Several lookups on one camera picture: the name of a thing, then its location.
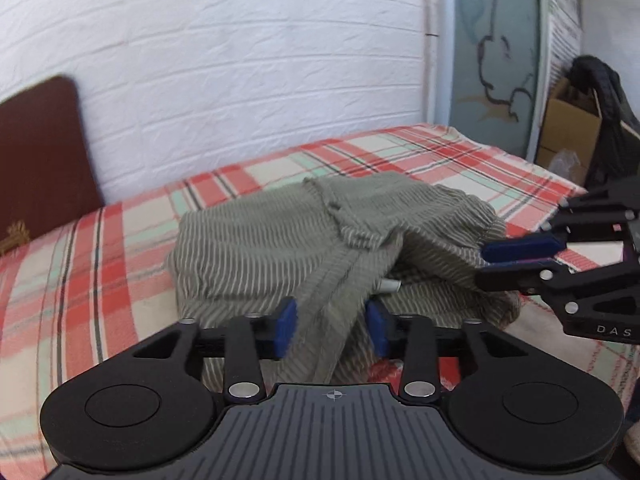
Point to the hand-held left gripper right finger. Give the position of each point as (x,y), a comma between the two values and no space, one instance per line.
(376,327)

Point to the black bag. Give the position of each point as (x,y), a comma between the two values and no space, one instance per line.
(612,125)

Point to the glass door with cartoon drawing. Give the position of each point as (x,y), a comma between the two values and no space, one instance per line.
(500,35)

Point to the green checked shirt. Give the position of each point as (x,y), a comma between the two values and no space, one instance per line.
(310,250)

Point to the cardboard box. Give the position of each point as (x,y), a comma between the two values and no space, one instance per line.
(570,125)

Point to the red plaid blanket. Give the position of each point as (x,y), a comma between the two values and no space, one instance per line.
(100,270)

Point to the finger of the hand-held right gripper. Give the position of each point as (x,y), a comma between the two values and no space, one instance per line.
(520,249)
(515,277)

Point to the brown folding table board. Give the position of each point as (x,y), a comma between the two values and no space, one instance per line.
(40,160)

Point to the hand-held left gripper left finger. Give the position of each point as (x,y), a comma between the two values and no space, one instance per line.
(286,327)

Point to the clear plastic wrap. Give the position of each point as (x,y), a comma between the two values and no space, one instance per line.
(565,162)

